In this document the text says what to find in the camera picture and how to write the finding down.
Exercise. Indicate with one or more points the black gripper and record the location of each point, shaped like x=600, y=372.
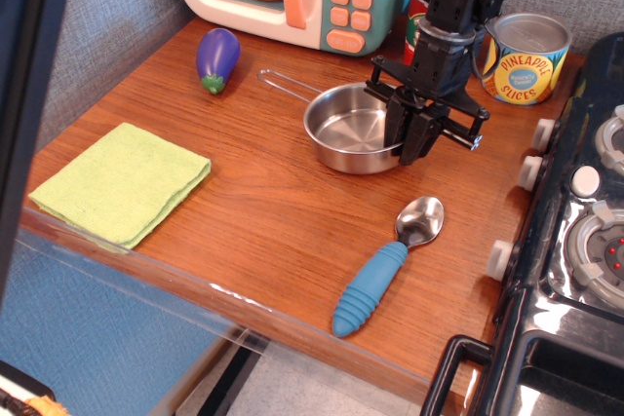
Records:
x=428, y=98

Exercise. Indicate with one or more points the small steel pot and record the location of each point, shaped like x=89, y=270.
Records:
x=345, y=124

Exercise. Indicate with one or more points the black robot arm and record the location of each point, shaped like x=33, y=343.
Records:
x=462, y=15

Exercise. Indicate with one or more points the tomato sauce can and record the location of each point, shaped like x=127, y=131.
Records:
x=416, y=11

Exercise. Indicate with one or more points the pineapple slices can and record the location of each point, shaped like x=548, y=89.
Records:
x=528, y=52

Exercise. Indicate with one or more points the purple toy eggplant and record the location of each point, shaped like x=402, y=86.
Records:
x=217, y=55

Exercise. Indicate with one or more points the black toy stove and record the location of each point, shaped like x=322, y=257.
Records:
x=558, y=342

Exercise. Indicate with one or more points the green folded cloth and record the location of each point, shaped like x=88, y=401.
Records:
x=122, y=186

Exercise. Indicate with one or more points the clear acrylic table guard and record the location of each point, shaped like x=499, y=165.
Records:
x=105, y=315

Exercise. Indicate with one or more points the spoon with blue handle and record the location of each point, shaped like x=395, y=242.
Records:
x=419, y=223

